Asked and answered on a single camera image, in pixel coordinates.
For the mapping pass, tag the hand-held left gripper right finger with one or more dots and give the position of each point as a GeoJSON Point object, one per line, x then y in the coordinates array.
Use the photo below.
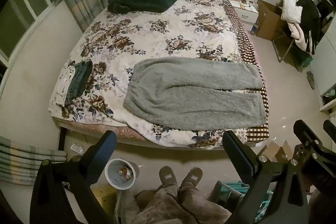
{"type": "Point", "coordinates": [240, 158]}

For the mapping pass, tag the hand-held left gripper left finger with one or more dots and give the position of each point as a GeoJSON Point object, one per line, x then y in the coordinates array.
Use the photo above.
{"type": "Point", "coordinates": [106, 150]}

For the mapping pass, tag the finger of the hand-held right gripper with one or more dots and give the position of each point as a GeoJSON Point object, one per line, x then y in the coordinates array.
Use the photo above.
{"type": "Point", "coordinates": [305, 133]}
{"type": "Point", "coordinates": [330, 127]}

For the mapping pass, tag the grey fleece pants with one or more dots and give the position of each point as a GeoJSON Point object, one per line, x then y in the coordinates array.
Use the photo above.
{"type": "Point", "coordinates": [183, 98]}

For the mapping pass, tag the white trash bin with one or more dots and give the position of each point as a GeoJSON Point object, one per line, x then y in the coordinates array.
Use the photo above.
{"type": "Point", "coordinates": [113, 176]}

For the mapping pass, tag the flattened cardboard pieces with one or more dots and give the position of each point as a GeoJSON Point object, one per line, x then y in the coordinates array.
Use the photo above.
{"type": "Point", "coordinates": [274, 150]}

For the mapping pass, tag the teal rack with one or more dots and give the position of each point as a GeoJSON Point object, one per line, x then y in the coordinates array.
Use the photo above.
{"type": "Point", "coordinates": [231, 192]}

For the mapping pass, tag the yellow box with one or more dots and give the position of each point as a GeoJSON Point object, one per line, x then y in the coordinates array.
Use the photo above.
{"type": "Point", "coordinates": [105, 197]}

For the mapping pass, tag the dark shoe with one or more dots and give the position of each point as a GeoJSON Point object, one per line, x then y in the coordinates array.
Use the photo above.
{"type": "Point", "coordinates": [311, 79]}

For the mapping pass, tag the brown fuzzy slipper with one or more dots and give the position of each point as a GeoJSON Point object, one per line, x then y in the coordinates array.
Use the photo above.
{"type": "Point", "coordinates": [191, 175]}
{"type": "Point", "coordinates": [168, 176]}

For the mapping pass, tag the white cabinet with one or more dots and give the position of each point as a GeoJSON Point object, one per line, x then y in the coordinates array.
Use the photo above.
{"type": "Point", "coordinates": [325, 66]}

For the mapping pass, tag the green box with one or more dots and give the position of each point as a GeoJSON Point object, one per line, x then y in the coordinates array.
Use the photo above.
{"type": "Point", "coordinates": [305, 60]}

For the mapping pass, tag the folded white garment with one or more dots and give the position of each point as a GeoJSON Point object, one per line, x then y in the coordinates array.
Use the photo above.
{"type": "Point", "coordinates": [63, 82]}

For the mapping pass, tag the stack of striped cloth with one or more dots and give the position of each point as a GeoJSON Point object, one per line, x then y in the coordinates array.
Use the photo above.
{"type": "Point", "coordinates": [23, 161]}

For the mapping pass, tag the folding chair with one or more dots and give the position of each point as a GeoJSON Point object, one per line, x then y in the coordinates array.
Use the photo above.
{"type": "Point", "coordinates": [286, 48]}

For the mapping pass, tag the pink garment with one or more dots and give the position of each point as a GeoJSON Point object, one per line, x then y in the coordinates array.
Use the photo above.
{"type": "Point", "coordinates": [296, 33]}

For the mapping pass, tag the black garment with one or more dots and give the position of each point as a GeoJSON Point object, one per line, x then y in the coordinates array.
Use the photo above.
{"type": "Point", "coordinates": [311, 19]}

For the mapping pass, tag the brown checked blanket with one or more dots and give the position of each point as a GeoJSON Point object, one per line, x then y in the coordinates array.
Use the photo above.
{"type": "Point", "coordinates": [242, 35]}

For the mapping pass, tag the open cardboard box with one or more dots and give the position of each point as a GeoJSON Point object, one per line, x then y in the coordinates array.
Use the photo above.
{"type": "Point", "coordinates": [267, 22]}

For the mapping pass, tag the floral fleece blanket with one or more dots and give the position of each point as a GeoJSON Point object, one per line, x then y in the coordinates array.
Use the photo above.
{"type": "Point", "coordinates": [157, 37]}

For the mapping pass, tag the white nightstand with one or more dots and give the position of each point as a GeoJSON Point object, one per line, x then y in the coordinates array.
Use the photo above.
{"type": "Point", "coordinates": [248, 12]}

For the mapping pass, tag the window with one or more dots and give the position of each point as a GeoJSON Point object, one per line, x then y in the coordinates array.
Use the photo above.
{"type": "Point", "coordinates": [23, 11]}

